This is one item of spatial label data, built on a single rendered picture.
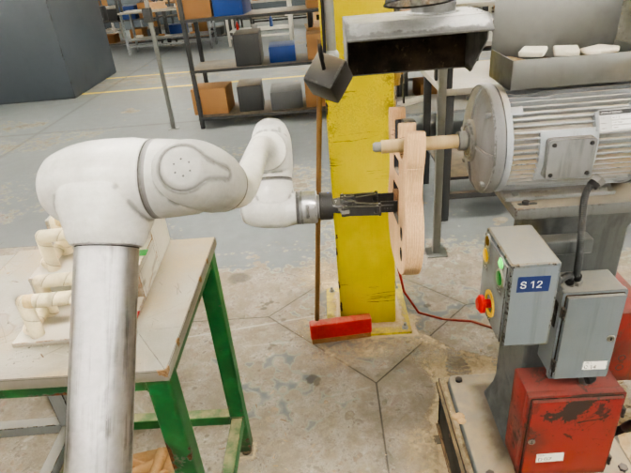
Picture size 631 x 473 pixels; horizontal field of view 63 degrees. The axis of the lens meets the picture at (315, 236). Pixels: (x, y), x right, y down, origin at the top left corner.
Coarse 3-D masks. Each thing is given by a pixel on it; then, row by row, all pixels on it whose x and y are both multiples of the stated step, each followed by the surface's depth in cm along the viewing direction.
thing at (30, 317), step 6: (18, 306) 113; (24, 312) 114; (30, 312) 114; (36, 312) 116; (24, 318) 115; (30, 318) 115; (36, 318) 116; (24, 324) 116; (30, 324) 115; (36, 324) 116; (30, 330) 116; (36, 330) 117; (42, 330) 118; (30, 336) 117; (36, 336) 117
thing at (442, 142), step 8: (432, 136) 120; (440, 136) 120; (448, 136) 120; (456, 136) 119; (384, 144) 120; (392, 144) 120; (400, 144) 120; (432, 144) 119; (440, 144) 119; (448, 144) 119; (456, 144) 119; (384, 152) 121; (392, 152) 121
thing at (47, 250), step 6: (36, 240) 124; (42, 246) 124; (48, 246) 125; (42, 252) 125; (48, 252) 125; (54, 252) 127; (48, 258) 126; (54, 258) 127; (48, 264) 126; (54, 264) 127; (48, 270) 128; (54, 270) 128
